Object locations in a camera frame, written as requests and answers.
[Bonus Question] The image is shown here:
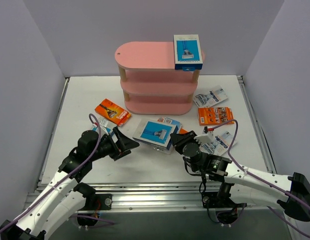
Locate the white Gillette pack upper right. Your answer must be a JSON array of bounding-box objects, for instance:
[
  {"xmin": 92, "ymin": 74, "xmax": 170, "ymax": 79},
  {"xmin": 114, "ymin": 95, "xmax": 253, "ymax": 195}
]
[{"xmin": 193, "ymin": 85, "xmax": 228, "ymax": 108}]

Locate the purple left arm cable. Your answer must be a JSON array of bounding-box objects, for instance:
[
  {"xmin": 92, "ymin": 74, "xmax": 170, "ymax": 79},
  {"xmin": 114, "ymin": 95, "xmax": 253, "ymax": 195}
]
[{"xmin": 0, "ymin": 113, "xmax": 115, "ymax": 232}]

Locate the blue Harry's box front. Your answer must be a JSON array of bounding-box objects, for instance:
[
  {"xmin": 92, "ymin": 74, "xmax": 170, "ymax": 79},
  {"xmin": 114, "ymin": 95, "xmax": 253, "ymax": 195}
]
[{"xmin": 132, "ymin": 118, "xmax": 179, "ymax": 150}]

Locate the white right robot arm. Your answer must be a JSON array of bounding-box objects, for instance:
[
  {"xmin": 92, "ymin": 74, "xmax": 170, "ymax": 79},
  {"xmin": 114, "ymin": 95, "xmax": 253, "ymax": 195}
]
[{"xmin": 170, "ymin": 131, "xmax": 310, "ymax": 222}]

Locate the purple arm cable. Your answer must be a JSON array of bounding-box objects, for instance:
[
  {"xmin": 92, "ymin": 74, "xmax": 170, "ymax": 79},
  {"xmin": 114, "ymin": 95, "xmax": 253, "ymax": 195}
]
[
  {"xmin": 0, "ymin": 113, "xmax": 115, "ymax": 232},
  {"xmin": 203, "ymin": 119, "xmax": 310, "ymax": 238}
]

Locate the orange razor cartridge box right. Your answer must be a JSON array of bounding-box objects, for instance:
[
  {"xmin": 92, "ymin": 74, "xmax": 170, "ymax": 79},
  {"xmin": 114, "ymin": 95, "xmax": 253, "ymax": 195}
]
[{"xmin": 198, "ymin": 107, "xmax": 233, "ymax": 126}]

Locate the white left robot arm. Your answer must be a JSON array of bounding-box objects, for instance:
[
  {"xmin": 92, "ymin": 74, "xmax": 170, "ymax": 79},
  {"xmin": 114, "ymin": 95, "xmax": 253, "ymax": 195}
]
[{"xmin": 0, "ymin": 127, "xmax": 139, "ymax": 240}]

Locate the white Gillette pack lower right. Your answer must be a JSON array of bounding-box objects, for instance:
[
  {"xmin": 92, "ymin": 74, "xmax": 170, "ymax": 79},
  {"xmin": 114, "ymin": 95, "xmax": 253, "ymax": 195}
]
[{"xmin": 201, "ymin": 131, "xmax": 233, "ymax": 156}]

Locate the aluminium front rail frame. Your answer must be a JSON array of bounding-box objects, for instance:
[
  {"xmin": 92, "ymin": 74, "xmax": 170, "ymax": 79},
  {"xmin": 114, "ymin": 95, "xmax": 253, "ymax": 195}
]
[{"xmin": 35, "ymin": 75, "xmax": 275, "ymax": 212}]

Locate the orange Gillette box centre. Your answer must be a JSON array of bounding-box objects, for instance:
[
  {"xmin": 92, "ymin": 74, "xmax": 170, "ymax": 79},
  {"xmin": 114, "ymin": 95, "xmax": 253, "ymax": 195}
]
[{"xmin": 179, "ymin": 128, "xmax": 188, "ymax": 134}]

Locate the pink three-tier shelf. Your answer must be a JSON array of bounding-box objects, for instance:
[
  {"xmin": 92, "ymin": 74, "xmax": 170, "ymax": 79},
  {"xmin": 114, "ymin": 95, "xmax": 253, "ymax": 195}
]
[{"xmin": 115, "ymin": 41, "xmax": 200, "ymax": 115}]

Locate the white gillette pack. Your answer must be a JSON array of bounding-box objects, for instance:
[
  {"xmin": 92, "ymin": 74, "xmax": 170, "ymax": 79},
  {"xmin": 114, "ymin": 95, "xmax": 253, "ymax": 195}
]
[
  {"xmin": 193, "ymin": 85, "xmax": 228, "ymax": 108},
  {"xmin": 201, "ymin": 131, "xmax": 233, "ymax": 156}
]

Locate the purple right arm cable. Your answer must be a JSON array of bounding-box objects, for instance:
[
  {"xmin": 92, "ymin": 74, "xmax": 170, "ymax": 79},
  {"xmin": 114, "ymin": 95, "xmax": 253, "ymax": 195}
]
[{"xmin": 203, "ymin": 119, "xmax": 310, "ymax": 238}]

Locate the blue Harry's razor box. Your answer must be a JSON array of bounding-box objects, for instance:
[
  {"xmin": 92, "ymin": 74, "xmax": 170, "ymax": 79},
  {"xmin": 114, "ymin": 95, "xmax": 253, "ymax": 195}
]
[{"xmin": 173, "ymin": 34, "xmax": 203, "ymax": 72}]

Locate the clear blister razor pack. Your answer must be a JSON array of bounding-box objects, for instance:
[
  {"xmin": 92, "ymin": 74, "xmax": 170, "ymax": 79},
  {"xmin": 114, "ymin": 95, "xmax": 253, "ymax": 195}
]
[{"xmin": 154, "ymin": 117, "xmax": 182, "ymax": 155}]

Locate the blue Harry's box left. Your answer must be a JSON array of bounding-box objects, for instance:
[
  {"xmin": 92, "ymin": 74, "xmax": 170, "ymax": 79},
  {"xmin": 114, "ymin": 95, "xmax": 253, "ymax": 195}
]
[{"xmin": 91, "ymin": 116, "xmax": 117, "ymax": 135}]

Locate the orange Gillette Fusion box left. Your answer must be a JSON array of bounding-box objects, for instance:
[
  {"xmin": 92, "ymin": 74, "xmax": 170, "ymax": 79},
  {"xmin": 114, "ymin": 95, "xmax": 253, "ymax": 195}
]
[{"xmin": 95, "ymin": 98, "xmax": 131, "ymax": 127}]

